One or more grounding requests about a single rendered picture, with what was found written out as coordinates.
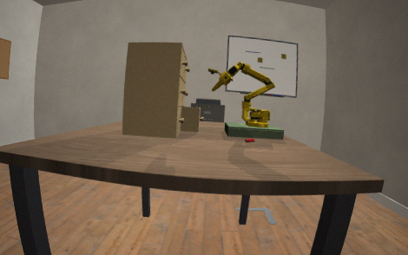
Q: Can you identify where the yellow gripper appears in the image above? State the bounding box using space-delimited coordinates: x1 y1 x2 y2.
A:
208 69 233 91

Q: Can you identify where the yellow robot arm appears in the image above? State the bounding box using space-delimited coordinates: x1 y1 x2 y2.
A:
227 62 275 128

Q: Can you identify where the brown wooden chest of drawers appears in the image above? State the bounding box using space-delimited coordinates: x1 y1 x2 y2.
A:
122 42 186 138

